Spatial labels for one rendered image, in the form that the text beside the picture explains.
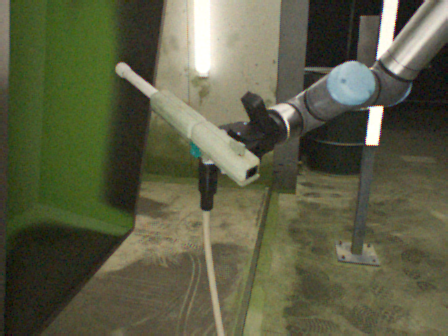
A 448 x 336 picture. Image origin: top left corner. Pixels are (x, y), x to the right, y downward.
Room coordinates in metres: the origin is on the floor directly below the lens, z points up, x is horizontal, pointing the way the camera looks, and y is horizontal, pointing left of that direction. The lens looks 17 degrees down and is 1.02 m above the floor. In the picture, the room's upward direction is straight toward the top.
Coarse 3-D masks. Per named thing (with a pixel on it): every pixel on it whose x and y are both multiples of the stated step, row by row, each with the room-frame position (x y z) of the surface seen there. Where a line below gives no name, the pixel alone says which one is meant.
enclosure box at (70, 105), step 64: (0, 0) 0.47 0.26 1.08; (64, 0) 1.10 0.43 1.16; (128, 0) 1.07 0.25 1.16; (0, 64) 0.48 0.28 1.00; (64, 64) 1.11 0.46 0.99; (128, 64) 1.07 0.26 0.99; (0, 128) 0.48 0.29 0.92; (64, 128) 1.11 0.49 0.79; (128, 128) 1.07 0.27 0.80; (0, 192) 0.48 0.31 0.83; (64, 192) 1.12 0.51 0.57; (128, 192) 1.07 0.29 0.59; (0, 256) 0.49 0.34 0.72; (64, 256) 0.87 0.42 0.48; (0, 320) 0.50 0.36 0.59
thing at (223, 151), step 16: (128, 80) 0.88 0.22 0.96; (160, 96) 0.77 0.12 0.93; (160, 112) 0.76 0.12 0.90; (176, 112) 0.72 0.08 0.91; (192, 112) 0.72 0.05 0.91; (176, 128) 0.73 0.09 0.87; (192, 128) 0.68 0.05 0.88; (208, 128) 0.67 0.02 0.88; (208, 144) 0.64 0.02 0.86; (224, 144) 0.63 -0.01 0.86; (240, 144) 0.60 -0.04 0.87; (224, 160) 0.60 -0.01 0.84; (240, 160) 0.59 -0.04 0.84; (256, 160) 0.59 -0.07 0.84; (208, 176) 0.69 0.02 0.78; (240, 176) 0.58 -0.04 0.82; (256, 176) 0.61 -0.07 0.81; (208, 192) 0.70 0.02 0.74; (208, 208) 0.73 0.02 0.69
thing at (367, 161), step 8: (376, 40) 1.70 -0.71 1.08; (368, 152) 1.65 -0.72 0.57; (368, 160) 1.65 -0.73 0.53; (368, 168) 1.65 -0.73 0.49; (360, 176) 1.68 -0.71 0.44; (368, 176) 1.65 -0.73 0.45; (360, 184) 1.66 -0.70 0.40; (368, 184) 1.65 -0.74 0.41; (360, 192) 1.66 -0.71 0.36; (368, 192) 1.65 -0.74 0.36; (360, 200) 1.66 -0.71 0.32; (368, 200) 1.65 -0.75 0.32; (360, 208) 1.66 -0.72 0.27; (360, 216) 1.65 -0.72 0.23; (360, 224) 1.65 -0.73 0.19; (360, 232) 1.65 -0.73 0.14; (352, 240) 1.69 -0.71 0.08; (360, 240) 1.65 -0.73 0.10; (352, 248) 1.67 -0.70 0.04; (360, 248) 1.65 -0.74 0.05
